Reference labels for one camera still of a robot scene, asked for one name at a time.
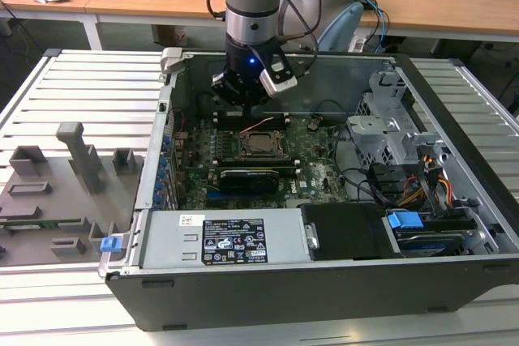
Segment wire locking lever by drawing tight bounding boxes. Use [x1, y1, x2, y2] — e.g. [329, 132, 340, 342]
[242, 117, 277, 133]

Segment silver CPU plate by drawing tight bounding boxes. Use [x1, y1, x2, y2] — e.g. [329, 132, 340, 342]
[247, 135, 277, 155]

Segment metal socket cover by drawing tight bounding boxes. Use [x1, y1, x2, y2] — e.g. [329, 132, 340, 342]
[238, 130, 285, 160]

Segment CPU socket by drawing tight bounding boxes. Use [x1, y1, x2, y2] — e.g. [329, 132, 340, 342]
[237, 129, 288, 160]

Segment cardboard box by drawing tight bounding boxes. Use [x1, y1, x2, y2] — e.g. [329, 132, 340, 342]
[155, 23, 191, 48]

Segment black graphics card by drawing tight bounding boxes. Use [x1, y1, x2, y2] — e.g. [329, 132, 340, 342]
[218, 167, 281, 196]

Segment wooden desk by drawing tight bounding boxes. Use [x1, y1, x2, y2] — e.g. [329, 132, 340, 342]
[0, 0, 519, 44]

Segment green motherboard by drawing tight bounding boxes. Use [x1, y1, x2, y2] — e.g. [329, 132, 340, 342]
[172, 117, 354, 210]

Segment metal drive cage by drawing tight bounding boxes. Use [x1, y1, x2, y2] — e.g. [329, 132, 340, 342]
[346, 70, 449, 169]

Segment grey power supply unit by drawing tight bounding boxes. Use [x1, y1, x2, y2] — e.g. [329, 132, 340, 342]
[139, 208, 316, 271]

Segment black plastic shroud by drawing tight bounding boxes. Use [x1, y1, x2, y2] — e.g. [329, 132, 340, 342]
[300, 202, 403, 263]

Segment blue case latch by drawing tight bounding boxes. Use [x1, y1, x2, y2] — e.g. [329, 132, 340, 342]
[100, 235, 122, 254]

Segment hard disk in blue carrier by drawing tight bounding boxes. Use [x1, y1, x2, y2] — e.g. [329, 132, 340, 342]
[387, 209, 467, 258]

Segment grey parts rack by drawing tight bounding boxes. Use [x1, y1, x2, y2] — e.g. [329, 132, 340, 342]
[0, 121, 146, 268]

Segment black open PC case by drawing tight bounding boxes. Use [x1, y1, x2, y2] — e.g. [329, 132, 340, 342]
[99, 46, 519, 333]

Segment green RAM stick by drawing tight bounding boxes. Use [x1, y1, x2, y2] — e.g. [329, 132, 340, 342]
[0, 218, 84, 229]

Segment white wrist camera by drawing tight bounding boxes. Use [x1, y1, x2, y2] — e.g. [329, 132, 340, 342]
[259, 62, 299, 98]

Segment blue cables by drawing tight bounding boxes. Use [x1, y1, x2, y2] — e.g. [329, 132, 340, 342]
[362, 0, 391, 54]

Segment coloured power wire bundle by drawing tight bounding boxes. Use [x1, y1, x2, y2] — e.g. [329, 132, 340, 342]
[399, 153, 454, 208]

